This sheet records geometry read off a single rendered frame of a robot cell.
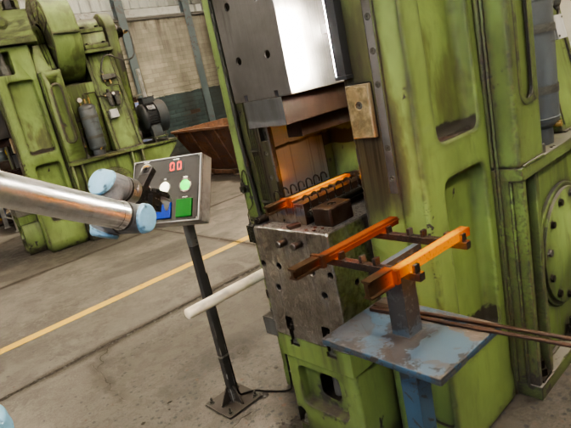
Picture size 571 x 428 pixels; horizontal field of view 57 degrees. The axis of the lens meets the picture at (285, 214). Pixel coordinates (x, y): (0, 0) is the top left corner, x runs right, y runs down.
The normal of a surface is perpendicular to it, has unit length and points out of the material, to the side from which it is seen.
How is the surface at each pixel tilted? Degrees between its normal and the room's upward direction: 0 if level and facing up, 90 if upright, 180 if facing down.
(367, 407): 89
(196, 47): 90
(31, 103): 89
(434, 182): 90
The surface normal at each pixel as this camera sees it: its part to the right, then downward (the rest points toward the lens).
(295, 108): 0.68, 0.05
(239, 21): -0.70, 0.32
